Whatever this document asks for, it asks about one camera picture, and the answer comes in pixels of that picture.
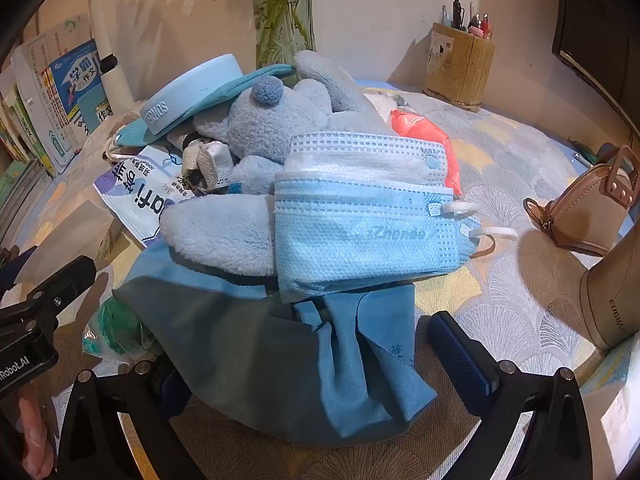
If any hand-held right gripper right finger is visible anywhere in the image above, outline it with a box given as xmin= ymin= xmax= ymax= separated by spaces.
xmin=430 ymin=310 xmax=607 ymax=480

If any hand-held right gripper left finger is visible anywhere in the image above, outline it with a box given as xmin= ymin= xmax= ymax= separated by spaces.
xmin=56 ymin=357 xmax=206 ymax=480

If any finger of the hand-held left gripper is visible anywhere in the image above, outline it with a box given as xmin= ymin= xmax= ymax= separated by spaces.
xmin=0 ymin=255 xmax=97 ymax=333

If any green packet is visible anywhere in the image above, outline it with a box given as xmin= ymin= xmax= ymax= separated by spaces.
xmin=82 ymin=296 xmax=158 ymax=367

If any blue microfiber cloth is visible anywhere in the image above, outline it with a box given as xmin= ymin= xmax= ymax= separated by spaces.
xmin=112 ymin=242 xmax=437 ymax=447

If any blue face mask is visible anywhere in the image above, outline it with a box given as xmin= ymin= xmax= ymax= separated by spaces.
xmin=284 ymin=130 xmax=447 ymax=196
xmin=274 ymin=170 xmax=518 ymax=305

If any grey blue plush toy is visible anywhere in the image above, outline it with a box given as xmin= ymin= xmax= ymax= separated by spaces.
xmin=164 ymin=50 xmax=398 ymax=277

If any person's left hand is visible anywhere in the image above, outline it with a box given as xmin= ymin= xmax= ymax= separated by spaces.
xmin=15 ymin=394 xmax=57 ymax=480

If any pastel scallop pattern mat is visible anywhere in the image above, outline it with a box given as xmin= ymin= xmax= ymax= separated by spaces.
xmin=30 ymin=80 xmax=640 ymax=480

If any white purple tissue packet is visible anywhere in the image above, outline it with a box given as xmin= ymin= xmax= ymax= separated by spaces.
xmin=92 ymin=144 xmax=201 ymax=248

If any row of books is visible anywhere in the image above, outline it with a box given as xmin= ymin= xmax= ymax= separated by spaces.
xmin=0 ymin=15 xmax=96 ymax=261

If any beige tumbler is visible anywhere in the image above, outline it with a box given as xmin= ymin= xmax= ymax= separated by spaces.
xmin=579 ymin=237 xmax=640 ymax=351

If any white tissue box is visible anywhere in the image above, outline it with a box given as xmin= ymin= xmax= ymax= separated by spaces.
xmin=585 ymin=345 xmax=640 ymax=461

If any blue cover book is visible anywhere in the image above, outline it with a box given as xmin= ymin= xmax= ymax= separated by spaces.
xmin=47 ymin=40 xmax=117 ymax=158

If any small brown bag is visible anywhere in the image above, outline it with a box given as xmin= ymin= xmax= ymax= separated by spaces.
xmin=523 ymin=145 xmax=640 ymax=257

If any light blue round case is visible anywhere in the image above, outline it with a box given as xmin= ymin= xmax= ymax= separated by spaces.
xmin=140 ymin=52 xmax=247 ymax=137

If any white green pen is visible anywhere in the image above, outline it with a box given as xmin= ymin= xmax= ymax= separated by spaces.
xmin=569 ymin=137 xmax=601 ymax=167

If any orange packet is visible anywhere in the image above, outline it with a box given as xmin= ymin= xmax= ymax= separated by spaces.
xmin=389 ymin=108 xmax=462 ymax=196

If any white plastic wrapper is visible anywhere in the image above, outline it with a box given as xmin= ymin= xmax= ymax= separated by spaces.
xmin=367 ymin=91 xmax=416 ymax=122

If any wooden pen holder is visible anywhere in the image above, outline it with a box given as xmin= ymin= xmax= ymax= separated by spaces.
xmin=423 ymin=22 xmax=497 ymax=112

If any glass vase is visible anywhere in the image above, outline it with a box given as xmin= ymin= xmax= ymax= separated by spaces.
xmin=247 ymin=0 xmax=317 ymax=68

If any bunch of pens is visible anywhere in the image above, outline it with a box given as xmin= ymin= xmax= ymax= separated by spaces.
xmin=439 ymin=0 xmax=496 ymax=41

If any black television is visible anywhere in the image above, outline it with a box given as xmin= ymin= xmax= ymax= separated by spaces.
xmin=550 ymin=0 xmax=640 ymax=81

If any white lamp post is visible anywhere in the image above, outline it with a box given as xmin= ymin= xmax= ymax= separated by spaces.
xmin=91 ymin=0 xmax=135 ymax=106

